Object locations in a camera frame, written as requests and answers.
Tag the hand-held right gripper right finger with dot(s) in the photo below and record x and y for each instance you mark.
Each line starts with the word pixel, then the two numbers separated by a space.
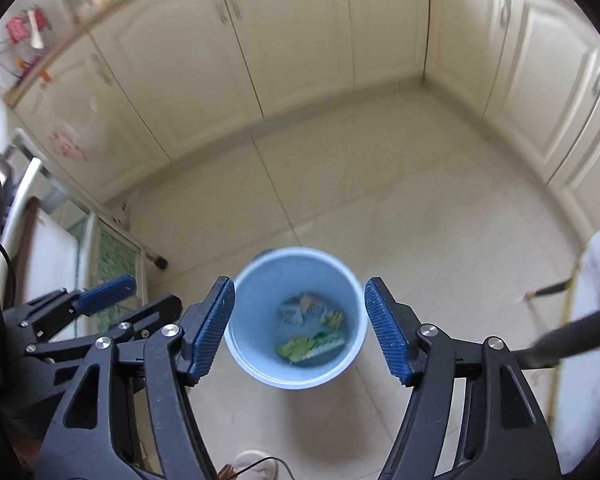
pixel 385 330

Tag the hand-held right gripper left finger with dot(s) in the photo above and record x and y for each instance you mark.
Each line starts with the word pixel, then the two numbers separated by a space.
pixel 210 330

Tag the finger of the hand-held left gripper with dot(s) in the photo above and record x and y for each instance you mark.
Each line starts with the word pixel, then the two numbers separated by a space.
pixel 105 291
pixel 145 312

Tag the blue plastic waste bin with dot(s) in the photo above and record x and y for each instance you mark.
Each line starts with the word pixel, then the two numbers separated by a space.
pixel 260 310

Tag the patterned glass door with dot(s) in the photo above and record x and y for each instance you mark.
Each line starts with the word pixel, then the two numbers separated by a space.
pixel 112 255

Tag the black tipped door stopper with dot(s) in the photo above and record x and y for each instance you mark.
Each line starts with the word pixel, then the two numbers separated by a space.
pixel 159 261

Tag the small yellow packet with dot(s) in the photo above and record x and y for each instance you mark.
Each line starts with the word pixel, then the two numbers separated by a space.
pixel 332 319

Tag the light green snack packet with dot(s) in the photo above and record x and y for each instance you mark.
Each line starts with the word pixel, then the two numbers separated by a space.
pixel 300 347

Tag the crumpled grey wrapper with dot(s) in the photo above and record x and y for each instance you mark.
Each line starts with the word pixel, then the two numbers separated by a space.
pixel 295 310

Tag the beige slipper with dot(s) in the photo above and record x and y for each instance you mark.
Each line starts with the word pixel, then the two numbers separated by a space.
pixel 252 465

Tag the white printed plastic bag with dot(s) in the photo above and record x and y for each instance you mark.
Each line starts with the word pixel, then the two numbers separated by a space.
pixel 75 140

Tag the small orange tag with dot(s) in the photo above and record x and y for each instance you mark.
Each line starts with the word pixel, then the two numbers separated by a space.
pixel 46 77

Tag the red knife rack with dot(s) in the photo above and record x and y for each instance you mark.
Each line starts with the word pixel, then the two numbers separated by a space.
pixel 22 30

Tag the silver metal frame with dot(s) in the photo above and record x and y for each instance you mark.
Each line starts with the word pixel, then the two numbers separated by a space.
pixel 27 195

